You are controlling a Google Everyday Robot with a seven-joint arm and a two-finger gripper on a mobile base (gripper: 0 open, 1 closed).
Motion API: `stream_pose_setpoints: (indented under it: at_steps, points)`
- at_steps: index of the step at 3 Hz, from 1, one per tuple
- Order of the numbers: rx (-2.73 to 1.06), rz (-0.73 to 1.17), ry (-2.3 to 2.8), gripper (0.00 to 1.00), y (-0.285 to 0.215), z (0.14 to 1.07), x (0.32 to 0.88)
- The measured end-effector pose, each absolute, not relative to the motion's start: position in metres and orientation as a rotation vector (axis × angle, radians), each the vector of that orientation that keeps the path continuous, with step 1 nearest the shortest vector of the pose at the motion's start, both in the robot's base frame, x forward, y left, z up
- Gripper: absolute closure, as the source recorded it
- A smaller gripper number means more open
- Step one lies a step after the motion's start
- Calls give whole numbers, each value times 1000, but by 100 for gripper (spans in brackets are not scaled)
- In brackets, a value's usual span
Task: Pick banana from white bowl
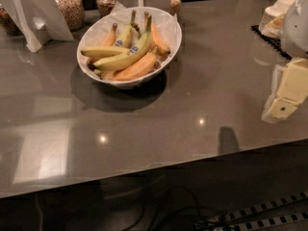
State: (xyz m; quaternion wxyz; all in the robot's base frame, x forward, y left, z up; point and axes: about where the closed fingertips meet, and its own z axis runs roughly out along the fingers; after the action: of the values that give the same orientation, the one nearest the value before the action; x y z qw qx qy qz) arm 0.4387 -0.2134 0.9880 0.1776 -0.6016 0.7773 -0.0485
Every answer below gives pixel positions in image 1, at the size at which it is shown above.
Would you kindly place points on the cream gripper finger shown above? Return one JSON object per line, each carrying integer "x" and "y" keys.
{"x": 275, "y": 82}
{"x": 292, "y": 90}

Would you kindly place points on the long yellow banana with sticker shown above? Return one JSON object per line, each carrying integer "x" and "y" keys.
{"x": 134, "y": 54}

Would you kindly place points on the orange ripe banana front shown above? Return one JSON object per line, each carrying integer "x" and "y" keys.
{"x": 142, "y": 67}

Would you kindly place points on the orange banana back right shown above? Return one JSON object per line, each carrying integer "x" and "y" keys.
{"x": 163, "y": 48}

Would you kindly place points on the white bowl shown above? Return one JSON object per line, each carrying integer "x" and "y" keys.
{"x": 168, "y": 28}

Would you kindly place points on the glass jar behind bowl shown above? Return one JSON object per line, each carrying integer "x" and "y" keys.
{"x": 175, "y": 6}

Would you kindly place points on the yellow-green banana with sticker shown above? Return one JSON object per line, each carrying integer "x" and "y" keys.
{"x": 125, "y": 37}

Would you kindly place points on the small orange banana back left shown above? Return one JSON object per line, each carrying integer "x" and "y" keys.
{"x": 110, "y": 39}

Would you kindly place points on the yellow banana left front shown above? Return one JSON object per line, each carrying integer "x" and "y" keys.
{"x": 99, "y": 52}

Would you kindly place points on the black mesh mat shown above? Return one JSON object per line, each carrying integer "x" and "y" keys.
{"x": 273, "y": 42}

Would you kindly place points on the stack of white plates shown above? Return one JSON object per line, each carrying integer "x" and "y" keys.
{"x": 273, "y": 18}

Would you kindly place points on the black white checkered strip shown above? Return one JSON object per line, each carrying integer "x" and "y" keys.
{"x": 257, "y": 217}

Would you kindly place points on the glass jar of dark grains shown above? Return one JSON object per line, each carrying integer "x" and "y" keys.
{"x": 105, "y": 6}

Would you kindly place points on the glass jar of nuts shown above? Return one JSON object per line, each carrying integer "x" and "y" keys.
{"x": 73, "y": 12}

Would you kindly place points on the white paper napkin holder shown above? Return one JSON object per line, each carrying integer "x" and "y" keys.
{"x": 38, "y": 20}

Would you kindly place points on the glass jar far left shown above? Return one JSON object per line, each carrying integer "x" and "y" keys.
{"x": 7, "y": 23}

